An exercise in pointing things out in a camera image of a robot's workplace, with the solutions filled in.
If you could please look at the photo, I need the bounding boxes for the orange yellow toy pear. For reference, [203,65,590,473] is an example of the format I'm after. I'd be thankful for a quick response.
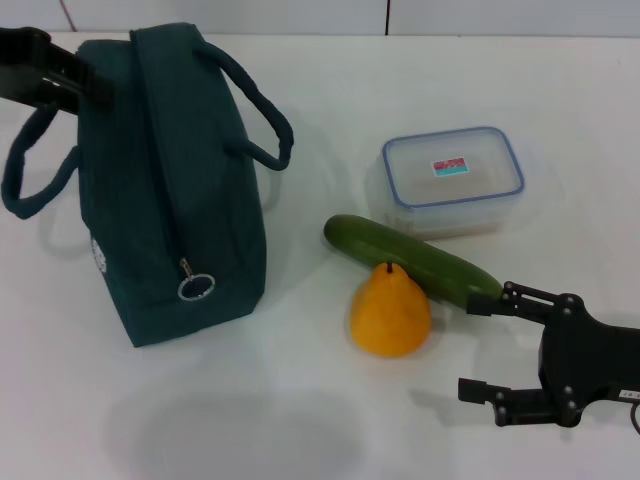
[348,260,432,358]

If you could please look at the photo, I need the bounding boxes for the dark teal insulated lunch bag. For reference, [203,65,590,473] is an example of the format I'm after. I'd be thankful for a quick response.
[0,22,295,349]

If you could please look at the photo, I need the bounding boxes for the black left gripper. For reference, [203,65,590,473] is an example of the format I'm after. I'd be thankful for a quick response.
[0,27,114,116]

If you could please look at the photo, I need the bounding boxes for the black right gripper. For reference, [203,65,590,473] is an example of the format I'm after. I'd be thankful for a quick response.
[458,280,640,430]

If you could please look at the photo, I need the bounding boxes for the green cucumber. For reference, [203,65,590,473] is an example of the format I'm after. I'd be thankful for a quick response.
[323,214,503,305]

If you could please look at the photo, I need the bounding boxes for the clear food container blue seal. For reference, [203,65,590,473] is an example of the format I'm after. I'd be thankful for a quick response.
[364,125,526,241]

